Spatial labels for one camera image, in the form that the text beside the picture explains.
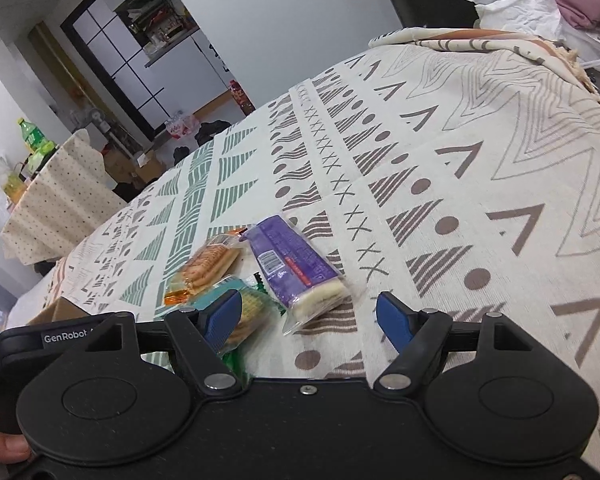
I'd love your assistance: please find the table with dotted tablecloth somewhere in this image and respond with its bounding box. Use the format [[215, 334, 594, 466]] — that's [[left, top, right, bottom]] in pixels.
[[0, 129, 131, 267]]

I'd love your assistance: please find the pack of water bottles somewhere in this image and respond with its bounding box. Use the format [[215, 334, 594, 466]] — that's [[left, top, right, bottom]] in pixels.
[[164, 112, 200, 140]]

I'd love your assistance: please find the green soda bottle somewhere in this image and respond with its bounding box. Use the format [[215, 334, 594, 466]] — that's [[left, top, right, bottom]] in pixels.
[[17, 117, 57, 157]]

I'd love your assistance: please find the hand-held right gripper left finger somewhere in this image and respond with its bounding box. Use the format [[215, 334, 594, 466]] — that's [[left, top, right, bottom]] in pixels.
[[82, 290, 244, 393]]

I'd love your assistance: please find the black framed glass door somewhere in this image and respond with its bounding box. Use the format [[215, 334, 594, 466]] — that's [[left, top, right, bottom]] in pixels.
[[60, 0, 169, 144]]

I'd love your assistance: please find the teal cracker packet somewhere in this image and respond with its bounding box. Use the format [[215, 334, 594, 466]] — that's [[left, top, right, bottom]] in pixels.
[[195, 275, 274, 352]]

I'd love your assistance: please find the brown storage carton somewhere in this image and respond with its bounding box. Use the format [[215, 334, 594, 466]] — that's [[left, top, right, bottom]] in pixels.
[[102, 149, 159, 189]]

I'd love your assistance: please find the person's left hand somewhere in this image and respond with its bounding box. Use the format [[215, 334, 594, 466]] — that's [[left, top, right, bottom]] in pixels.
[[0, 427, 32, 465]]

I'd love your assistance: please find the brown cardboard box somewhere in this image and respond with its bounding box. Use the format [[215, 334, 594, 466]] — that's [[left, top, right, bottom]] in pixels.
[[27, 298, 91, 329]]

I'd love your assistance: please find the orange cracker packet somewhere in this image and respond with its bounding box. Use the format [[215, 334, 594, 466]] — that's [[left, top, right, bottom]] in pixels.
[[164, 229, 249, 307]]

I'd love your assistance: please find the white kitchen cabinet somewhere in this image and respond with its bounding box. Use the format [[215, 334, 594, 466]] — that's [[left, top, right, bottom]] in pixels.
[[145, 27, 242, 127]]

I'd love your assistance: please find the white plastic bag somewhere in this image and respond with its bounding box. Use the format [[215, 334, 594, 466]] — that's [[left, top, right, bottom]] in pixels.
[[464, 0, 600, 69]]

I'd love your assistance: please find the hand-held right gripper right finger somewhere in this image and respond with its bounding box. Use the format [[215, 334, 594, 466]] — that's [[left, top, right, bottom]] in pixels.
[[374, 291, 538, 392]]

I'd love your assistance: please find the long purple white packet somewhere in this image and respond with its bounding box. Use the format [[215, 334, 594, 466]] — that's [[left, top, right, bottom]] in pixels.
[[241, 214, 349, 337]]

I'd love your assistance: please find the yellow oil bottle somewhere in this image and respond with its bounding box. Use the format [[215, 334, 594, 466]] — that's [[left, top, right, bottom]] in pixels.
[[0, 155, 29, 202]]

